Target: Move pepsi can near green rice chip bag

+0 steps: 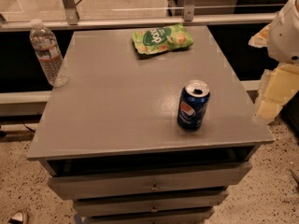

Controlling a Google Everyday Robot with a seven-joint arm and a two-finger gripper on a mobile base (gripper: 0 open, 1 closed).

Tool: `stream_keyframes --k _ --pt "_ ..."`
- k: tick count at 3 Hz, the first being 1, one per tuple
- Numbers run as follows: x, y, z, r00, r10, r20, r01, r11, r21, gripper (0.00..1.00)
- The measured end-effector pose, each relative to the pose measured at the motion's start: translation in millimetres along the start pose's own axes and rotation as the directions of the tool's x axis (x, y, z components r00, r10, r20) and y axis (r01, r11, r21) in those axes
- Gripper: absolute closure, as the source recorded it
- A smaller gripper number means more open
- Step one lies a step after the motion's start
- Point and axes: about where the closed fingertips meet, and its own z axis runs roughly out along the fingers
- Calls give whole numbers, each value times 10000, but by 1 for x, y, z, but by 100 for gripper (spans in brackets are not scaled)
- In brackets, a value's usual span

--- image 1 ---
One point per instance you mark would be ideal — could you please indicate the grey drawer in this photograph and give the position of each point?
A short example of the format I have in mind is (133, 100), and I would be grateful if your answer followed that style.
(162, 217)
(150, 203)
(149, 181)

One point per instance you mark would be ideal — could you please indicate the blue pepsi can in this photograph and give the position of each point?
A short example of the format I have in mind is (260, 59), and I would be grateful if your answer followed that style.
(192, 105)

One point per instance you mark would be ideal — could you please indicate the metal railing frame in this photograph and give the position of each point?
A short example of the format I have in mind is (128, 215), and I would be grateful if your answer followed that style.
(88, 14)

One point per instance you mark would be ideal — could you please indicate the top grey drawer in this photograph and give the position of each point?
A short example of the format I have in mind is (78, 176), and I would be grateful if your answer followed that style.
(149, 181)

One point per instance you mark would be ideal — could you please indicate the grey drawer cabinet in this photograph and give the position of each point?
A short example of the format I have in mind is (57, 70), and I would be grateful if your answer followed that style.
(119, 112)

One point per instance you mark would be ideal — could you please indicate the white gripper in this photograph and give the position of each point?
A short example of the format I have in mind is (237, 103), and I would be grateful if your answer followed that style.
(286, 37)

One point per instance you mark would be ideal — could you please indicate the clear plastic water bottle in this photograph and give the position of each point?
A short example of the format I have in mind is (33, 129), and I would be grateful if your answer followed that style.
(48, 53)

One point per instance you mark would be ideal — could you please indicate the bottom grey drawer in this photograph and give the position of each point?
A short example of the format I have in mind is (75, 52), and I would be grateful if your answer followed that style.
(162, 217)

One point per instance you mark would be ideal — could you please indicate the green rice chip bag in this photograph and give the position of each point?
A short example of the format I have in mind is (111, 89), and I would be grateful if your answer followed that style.
(162, 39)

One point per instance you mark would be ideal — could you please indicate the middle grey drawer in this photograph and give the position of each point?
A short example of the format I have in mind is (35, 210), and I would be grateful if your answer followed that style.
(150, 203)

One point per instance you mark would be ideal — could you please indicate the shiny shoe tip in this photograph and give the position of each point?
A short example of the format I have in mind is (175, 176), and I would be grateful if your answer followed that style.
(20, 217)

